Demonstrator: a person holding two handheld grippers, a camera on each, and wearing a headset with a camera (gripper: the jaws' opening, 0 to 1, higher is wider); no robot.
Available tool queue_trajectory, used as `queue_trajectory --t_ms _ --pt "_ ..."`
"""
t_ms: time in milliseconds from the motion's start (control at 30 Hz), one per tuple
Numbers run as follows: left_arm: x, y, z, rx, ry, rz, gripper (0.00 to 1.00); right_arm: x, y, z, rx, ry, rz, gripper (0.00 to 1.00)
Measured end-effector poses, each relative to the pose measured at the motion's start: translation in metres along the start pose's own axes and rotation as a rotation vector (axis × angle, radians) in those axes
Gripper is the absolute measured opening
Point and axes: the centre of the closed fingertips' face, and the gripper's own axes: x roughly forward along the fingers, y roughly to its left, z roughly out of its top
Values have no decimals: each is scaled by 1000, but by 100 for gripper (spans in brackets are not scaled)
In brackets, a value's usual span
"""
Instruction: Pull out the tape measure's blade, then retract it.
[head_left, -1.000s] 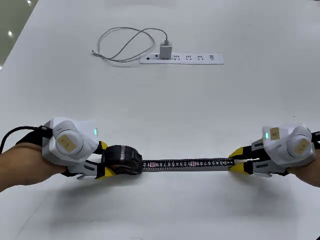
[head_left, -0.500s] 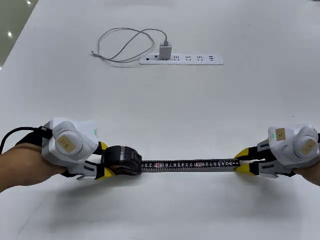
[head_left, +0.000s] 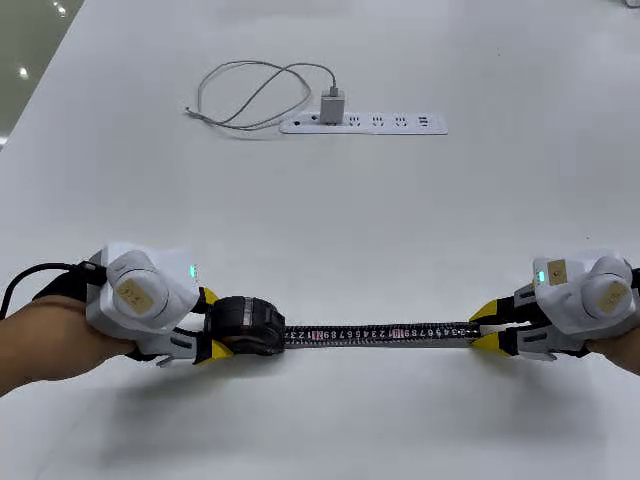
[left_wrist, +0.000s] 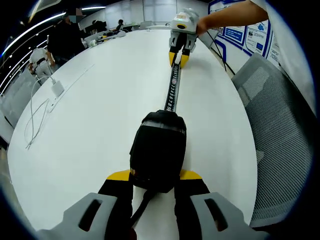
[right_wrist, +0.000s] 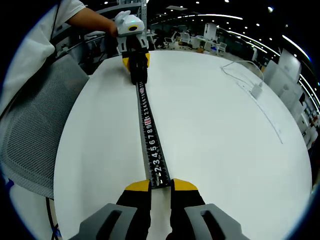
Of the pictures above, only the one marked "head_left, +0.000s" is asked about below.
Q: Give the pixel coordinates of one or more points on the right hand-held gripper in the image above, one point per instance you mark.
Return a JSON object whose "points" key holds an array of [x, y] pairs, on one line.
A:
{"points": [[582, 300]]}

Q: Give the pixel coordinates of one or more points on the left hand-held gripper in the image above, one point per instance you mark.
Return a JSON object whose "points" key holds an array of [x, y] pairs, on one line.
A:
{"points": [[150, 295]]}

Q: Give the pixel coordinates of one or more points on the black tape measure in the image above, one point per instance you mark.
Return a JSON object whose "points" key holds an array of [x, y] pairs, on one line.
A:
{"points": [[250, 325]]}

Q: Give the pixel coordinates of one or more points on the person's right forearm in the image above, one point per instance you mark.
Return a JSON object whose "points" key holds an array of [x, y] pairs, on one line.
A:
{"points": [[617, 352]]}

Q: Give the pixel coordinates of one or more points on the person's left forearm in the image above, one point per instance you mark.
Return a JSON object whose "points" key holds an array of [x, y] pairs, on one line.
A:
{"points": [[45, 340]]}

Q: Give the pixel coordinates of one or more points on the white power strip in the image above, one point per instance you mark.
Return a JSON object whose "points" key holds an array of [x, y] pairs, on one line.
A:
{"points": [[365, 123]]}

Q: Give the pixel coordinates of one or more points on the white charger plug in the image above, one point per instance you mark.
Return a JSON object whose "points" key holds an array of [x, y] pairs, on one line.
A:
{"points": [[331, 107]]}

